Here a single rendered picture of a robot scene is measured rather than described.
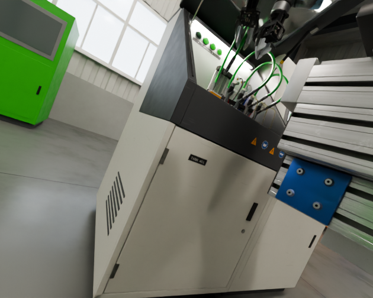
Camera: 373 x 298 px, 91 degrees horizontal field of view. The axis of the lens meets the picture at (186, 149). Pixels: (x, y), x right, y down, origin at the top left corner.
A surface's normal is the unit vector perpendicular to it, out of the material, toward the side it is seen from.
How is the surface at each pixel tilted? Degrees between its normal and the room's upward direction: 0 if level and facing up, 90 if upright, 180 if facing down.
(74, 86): 90
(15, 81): 90
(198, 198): 90
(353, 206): 90
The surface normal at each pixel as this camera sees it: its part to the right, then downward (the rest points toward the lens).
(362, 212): -0.75, -0.29
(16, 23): 0.44, 0.25
